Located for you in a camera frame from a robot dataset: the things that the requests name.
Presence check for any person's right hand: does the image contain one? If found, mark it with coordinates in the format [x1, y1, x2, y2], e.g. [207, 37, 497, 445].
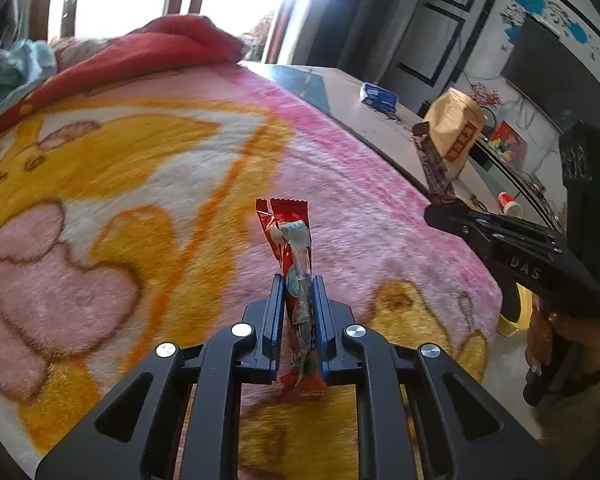
[525, 307, 600, 377]

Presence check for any pink floral cloth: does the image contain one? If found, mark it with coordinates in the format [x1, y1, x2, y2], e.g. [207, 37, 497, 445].
[50, 37, 111, 68]

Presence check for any red candy wrapper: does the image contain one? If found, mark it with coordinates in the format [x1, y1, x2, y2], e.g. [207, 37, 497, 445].
[255, 198, 328, 403]

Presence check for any white television cabinet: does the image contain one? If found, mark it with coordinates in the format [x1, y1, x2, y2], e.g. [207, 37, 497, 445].
[472, 140, 568, 231]

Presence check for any light blue cloth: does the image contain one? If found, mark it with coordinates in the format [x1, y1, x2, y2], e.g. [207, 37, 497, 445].
[0, 40, 58, 123]

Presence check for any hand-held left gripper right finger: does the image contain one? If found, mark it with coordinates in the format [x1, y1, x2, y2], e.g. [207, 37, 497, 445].
[310, 275, 563, 480]

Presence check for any yellow rimmed waste bin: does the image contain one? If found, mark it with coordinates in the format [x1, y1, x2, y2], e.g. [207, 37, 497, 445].
[496, 282, 533, 338]

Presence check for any marble top coffee table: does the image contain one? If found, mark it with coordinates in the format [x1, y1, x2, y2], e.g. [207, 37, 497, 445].
[237, 60, 566, 233]

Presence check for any red quilt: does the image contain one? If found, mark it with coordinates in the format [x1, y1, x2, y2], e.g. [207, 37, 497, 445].
[0, 14, 246, 148]

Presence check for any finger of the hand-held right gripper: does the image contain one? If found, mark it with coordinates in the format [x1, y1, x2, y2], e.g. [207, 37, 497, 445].
[424, 203, 576, 257]
[447, 201, 563, 241]

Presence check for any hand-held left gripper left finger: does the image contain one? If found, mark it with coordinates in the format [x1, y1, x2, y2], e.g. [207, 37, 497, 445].
[35, 272, 287, 480]

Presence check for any brown paper bag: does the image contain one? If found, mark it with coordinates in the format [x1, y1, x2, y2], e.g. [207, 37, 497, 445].
[424, 87, 486, 181]

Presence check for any red picture frame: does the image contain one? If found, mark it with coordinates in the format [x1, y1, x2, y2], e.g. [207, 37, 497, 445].
[490, 121, 523, 153]

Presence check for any red paper cup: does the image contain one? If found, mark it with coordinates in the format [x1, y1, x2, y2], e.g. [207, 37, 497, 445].
[497, 191, 525, 217]

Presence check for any dark blue grey curtain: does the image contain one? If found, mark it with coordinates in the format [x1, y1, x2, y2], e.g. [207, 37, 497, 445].
[267, 0, 361, 66]

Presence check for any person's right forearm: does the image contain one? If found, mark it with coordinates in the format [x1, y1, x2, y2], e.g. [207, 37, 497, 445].
[535, 350, 600, 461]

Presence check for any black flat screen television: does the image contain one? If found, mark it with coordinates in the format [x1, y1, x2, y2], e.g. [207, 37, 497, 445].
[500, 14, 600, 126]

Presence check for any pink yellow printed blanket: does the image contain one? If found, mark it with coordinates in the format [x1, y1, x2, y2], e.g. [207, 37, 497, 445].
[0, 62, 503, 480]

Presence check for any blue tissue pack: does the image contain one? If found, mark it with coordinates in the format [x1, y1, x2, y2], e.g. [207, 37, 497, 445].
[360, 81, 398, 111]

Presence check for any grey standing air conditioner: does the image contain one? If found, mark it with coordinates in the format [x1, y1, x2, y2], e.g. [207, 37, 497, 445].
[340, 0, 431, 73]

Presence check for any brown snack wrapper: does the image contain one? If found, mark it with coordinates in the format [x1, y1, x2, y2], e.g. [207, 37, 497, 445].
[412, 122, 458, 204]

